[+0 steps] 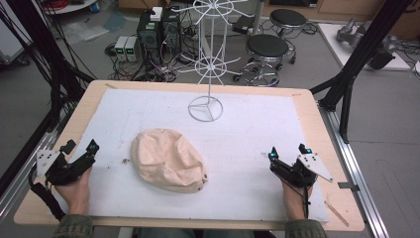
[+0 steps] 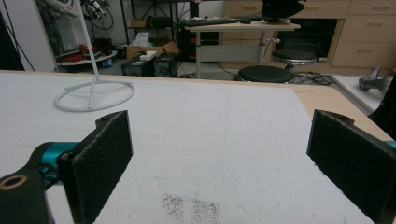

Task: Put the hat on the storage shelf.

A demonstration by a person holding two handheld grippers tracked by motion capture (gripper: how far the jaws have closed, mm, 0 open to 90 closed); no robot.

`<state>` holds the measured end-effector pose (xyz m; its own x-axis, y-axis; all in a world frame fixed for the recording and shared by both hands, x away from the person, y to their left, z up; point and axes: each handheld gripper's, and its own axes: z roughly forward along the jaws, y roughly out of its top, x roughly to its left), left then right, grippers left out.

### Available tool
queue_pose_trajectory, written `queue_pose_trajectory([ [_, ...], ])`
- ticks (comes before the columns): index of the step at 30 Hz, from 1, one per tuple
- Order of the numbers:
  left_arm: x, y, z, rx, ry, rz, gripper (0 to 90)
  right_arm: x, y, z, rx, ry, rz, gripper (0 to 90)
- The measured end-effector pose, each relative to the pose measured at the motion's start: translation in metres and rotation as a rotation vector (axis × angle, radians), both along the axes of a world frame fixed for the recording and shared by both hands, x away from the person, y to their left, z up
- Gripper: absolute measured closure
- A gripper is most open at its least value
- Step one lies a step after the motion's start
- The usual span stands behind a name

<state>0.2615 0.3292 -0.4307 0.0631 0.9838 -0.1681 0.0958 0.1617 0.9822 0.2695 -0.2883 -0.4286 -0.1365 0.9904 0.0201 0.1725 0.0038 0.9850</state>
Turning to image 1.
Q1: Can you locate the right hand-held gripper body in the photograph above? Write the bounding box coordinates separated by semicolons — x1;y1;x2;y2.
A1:
268;152;334;188

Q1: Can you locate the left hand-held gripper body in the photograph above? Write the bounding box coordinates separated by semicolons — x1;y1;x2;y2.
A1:
36;149;97;186

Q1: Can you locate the beige cloth hat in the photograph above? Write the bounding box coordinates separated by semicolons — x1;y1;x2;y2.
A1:
130;127;209;194

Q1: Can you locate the white wire display rack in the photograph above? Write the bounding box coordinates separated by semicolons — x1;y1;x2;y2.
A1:
170;0;256;123

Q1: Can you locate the person's left hand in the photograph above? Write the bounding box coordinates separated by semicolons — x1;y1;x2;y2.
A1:
53;166;94;216

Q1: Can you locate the person's right hand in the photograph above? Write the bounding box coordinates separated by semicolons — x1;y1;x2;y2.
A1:
280;178;315;221

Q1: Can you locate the white foam mat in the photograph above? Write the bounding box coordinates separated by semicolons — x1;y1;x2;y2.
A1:
52;87;332;223

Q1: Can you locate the thin wooden stick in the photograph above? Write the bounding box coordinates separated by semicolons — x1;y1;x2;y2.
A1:
324;199;351;228

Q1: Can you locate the white power supply box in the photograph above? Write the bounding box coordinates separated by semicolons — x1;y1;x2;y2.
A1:
124;36;142;63
113;36;129;62

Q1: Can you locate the white platform board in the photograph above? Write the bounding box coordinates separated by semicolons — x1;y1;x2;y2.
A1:
317;22;413;72

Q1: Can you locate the black round stool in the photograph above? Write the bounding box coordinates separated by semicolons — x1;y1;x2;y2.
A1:
268;8;308;65
232;33;291;88

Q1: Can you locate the clear plastic sheet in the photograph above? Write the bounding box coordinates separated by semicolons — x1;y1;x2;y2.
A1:
61;20;111;43

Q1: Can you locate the black computer tower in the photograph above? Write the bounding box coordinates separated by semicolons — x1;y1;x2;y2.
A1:
136;9;163;66
160;9;182;57

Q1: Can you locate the white round table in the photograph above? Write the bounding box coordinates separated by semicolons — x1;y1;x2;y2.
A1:
42;0;101;16

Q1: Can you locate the small white box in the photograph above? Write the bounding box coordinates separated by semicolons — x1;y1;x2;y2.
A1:
150;6;163;23

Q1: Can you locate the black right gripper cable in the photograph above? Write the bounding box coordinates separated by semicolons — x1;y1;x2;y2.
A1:
280;170;312;220

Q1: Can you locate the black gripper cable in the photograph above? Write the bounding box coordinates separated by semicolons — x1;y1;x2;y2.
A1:
280;170;312;220
27;164;67;222

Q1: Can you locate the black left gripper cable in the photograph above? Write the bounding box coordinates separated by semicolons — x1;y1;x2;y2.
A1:
27;164;67;222

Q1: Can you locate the aluminium rail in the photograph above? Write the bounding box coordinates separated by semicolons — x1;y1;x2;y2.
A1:
0;110;75;226
317;102;392;238

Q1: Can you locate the small metal bracket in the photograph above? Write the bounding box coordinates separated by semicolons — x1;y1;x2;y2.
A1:
337;180;361;193

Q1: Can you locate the tangle of floor cables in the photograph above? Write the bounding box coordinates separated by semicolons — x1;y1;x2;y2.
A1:
103;23;206;83

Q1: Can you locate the black metal frame stand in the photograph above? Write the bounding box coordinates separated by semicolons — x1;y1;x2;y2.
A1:
0;0;97;199
308;0;415;145

